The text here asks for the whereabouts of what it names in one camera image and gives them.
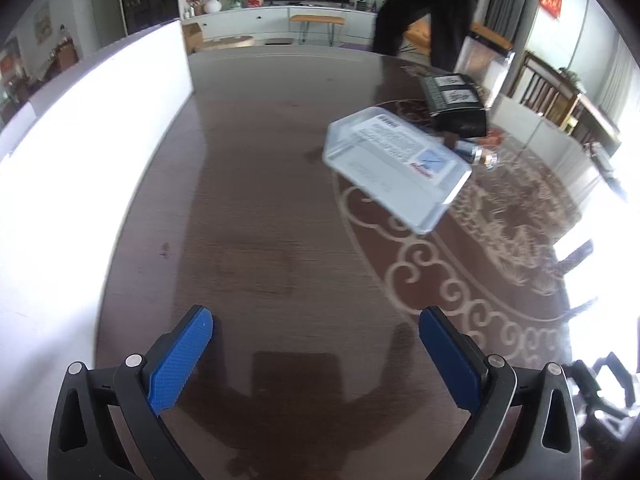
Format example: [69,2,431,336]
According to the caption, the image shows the grey curtain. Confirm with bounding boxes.
[487,0,548,56]

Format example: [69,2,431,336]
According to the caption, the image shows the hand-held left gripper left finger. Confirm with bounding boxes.
[47,304,216,480]

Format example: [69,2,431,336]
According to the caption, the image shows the orange chair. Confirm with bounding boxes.
[404,19,434,57]

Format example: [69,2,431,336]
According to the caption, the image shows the clear storage bin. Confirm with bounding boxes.
[457,30,516,109]

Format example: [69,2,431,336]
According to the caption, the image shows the small blue metal cylinder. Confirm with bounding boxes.
[445,135,501,172]

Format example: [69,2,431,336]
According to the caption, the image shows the framed wall picture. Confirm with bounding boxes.
[32,2,54,44]

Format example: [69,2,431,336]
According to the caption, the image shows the black package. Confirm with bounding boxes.
[419,74,489,140]

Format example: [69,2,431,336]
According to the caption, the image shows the dark wooden chair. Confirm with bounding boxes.
[510,50,585,122]

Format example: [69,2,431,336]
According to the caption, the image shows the wooden bench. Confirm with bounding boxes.
[290,14,347,45]

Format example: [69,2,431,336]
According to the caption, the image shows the cardboard box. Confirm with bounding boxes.
[182,22,204,56]

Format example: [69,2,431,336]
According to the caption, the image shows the long white cabinet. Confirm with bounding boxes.
[182,5,381,45]

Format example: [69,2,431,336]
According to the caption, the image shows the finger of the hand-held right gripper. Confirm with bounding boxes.
[570,360,604,407]

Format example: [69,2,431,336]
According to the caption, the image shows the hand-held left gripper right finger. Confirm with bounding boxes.
[419,305,583,480]

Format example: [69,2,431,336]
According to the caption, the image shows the clear plastic box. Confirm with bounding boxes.
[322,106,473,235]

